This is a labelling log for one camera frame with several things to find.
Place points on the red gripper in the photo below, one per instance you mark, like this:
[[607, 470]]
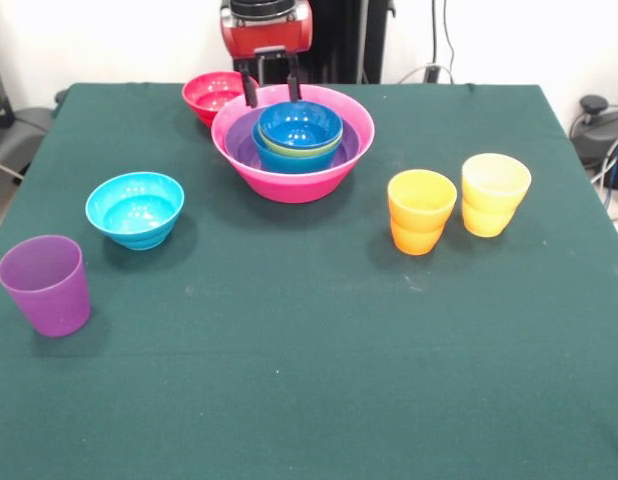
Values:
[[269, 37]]

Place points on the dark blue bowl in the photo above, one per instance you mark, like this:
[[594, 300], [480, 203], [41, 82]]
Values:
[[299, 127]]

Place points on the small red-pink bowl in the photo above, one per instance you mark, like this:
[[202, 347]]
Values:
[[209, 97]]

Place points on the purple bowl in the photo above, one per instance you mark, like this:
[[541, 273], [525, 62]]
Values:
[[236, 142]]

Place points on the green bowl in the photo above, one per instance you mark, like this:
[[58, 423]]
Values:
[[299, 151]]

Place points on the large pink bowl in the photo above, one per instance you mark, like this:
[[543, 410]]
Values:
[[294, 190]]

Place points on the black power plug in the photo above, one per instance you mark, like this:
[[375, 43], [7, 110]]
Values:
[[432, 73]]

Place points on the cyan bowl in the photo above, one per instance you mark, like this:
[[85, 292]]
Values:
[[134, 212]]

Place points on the yellow cup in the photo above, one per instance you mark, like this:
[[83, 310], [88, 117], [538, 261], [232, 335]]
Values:
[[496, 182]]

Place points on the dark green tablecloth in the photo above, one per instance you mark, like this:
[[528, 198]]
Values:
[[339, 375]]

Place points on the purple cup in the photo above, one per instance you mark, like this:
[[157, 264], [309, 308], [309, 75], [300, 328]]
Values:
[[46, 295]]

